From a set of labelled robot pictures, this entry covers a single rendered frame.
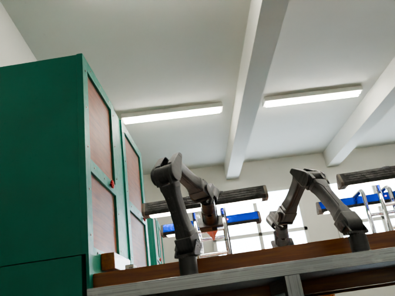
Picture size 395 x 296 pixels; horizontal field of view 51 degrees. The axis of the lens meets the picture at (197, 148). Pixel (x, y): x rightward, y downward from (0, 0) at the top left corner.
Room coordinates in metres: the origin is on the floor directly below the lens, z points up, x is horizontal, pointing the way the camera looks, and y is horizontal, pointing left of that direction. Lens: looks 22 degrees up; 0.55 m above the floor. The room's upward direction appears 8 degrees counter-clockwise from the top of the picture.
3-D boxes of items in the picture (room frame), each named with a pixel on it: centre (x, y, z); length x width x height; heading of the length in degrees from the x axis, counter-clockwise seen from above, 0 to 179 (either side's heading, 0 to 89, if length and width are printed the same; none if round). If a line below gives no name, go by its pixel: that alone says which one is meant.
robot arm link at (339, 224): (1.51, -0.51, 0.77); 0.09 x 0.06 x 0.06; 114
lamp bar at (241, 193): (2.01, 0.00, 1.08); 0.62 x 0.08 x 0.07; 88
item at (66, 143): (2.34, 0.74, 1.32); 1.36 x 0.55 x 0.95; 178
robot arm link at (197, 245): (1.48, 0.09, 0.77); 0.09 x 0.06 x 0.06; 64
